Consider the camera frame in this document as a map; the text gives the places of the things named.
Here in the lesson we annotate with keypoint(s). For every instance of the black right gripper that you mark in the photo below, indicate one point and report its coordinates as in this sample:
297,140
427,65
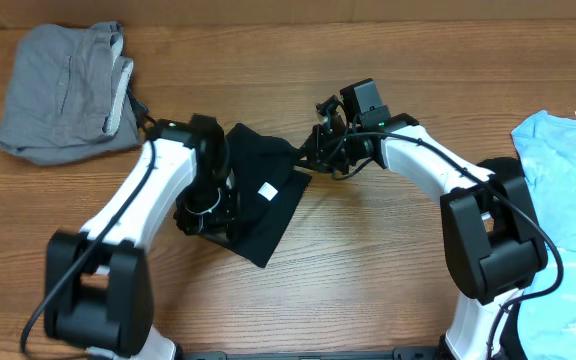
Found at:
317,154

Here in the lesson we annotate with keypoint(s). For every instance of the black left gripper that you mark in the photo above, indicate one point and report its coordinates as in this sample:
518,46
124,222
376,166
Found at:
216,227

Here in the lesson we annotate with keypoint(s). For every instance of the black t-shirt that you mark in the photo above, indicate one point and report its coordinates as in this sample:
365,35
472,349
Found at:
268,190

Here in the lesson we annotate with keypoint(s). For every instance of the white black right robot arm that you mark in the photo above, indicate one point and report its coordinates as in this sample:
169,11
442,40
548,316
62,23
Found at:
493,245

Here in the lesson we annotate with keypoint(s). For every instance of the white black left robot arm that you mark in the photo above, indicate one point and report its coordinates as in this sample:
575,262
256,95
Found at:
98,292

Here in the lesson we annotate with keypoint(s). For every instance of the folded grey shorts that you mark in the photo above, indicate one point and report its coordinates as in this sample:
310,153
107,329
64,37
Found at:
68,95

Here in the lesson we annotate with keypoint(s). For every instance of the light blue t-shirt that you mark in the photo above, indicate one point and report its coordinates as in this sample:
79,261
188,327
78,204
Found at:
546,145

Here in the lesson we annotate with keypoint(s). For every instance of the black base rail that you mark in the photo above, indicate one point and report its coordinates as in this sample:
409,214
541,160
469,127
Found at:
398,353

